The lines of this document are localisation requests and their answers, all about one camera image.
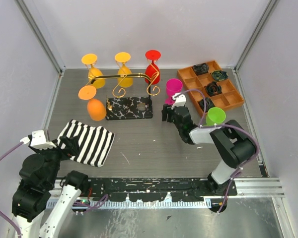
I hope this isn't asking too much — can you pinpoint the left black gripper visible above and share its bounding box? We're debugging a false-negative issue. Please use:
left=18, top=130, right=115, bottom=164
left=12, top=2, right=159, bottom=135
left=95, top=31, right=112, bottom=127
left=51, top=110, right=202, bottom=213
left=29, top=134, right=79, bottom=187

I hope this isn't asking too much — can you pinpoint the pink plastic wine glass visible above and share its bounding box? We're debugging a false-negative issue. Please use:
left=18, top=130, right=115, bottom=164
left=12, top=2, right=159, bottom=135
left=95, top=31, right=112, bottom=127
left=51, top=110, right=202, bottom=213
left=165, top=78, right=183, bottom=105

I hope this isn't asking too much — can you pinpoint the gold wine glass rack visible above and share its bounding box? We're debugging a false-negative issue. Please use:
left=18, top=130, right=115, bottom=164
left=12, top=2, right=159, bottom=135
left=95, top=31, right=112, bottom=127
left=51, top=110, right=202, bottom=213
left=94, top=73, right=160, bottom=120

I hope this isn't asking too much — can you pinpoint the red plastic wine glass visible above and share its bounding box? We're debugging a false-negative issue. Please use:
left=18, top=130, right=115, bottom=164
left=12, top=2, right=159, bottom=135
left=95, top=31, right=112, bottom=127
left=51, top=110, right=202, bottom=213
left=145, top=50, right=161, bottom=85

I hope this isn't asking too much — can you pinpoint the orange plastic wine glass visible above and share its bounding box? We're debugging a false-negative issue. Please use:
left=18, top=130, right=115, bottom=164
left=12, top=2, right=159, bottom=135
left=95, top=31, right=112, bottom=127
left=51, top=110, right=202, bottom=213
left=78, top=85, right=106, bottom=121

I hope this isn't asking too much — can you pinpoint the yellow plastic wine glass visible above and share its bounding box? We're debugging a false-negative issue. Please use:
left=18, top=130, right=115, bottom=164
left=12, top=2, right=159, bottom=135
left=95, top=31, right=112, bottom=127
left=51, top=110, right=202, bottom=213
left=81, top=53, right=106, bottom=89

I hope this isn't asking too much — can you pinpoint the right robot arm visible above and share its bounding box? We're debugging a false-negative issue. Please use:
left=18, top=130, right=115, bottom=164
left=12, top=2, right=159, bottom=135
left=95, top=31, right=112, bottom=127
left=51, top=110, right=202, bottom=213
left=161, top=104, right=259, bottom=195

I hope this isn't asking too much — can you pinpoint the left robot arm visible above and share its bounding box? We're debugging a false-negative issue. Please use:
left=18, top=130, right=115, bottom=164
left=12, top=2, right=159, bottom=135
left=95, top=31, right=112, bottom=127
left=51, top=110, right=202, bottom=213
left=12, top=135, right=89, bottom=238

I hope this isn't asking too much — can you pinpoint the green plastic wine glass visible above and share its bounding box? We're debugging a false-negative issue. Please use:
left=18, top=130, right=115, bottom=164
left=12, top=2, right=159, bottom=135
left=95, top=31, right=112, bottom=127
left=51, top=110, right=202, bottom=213
left=206, top=107, right=226, bottom=126

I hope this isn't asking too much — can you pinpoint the black white striped cloth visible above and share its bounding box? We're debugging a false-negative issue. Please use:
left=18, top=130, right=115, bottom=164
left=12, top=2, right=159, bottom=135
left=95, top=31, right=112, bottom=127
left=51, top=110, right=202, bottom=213
left=56, top=119, right=115, bottom=167

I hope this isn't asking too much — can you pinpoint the dark rose bottom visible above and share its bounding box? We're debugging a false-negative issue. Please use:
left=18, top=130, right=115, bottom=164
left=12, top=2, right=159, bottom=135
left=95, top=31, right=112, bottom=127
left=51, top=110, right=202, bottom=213
left=198, top=98, right=215, bottom=112

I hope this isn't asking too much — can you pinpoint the dark red rose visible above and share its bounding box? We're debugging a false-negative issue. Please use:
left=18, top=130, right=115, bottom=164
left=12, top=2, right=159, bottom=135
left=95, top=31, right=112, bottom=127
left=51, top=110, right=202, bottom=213
left=205, top=82, right=222, bottom=97

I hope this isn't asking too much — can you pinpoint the dark rose top left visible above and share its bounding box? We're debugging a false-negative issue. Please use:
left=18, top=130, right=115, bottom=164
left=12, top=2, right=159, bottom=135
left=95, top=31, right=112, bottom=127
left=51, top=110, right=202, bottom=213
left=192, top=63, right=209, bottom=76

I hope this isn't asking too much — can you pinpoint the orange compartment tray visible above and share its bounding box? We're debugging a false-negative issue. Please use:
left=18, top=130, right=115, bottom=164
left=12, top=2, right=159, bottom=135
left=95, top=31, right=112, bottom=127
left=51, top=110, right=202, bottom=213
left=177, top=60, right=244, bottom=115

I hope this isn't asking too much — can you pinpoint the dark green rose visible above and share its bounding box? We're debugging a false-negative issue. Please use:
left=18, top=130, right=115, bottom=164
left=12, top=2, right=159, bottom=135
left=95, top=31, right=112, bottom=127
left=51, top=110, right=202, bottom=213
left=211, top=70, right=228, bottom=82

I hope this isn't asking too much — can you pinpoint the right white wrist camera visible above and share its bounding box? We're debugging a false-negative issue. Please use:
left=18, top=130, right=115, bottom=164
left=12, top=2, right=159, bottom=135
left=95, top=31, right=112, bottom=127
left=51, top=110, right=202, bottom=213
left=171, top=93, right=187, bottom=110

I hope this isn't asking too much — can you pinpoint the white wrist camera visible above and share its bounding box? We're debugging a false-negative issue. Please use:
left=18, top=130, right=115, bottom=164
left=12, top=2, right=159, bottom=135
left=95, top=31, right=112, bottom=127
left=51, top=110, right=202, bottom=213
left=171, top=93, right=187, bottom=110
left=19, top=129, right=57, bottom=150

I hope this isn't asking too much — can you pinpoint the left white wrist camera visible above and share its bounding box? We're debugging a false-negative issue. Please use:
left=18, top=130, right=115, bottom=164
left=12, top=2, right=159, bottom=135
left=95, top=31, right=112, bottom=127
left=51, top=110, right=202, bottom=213
left=19, top=129, right=57, bottom=150

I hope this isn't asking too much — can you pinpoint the white slotted cable duct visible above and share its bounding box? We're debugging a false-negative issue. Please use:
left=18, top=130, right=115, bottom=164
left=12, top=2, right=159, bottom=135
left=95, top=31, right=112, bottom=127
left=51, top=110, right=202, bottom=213
left=47, top=199, right=212, bottom=210

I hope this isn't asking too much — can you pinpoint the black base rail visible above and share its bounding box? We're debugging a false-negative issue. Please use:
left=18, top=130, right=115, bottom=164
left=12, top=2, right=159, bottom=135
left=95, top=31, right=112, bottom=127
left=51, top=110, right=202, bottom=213
left=81, top=178, right=237, bottom=203

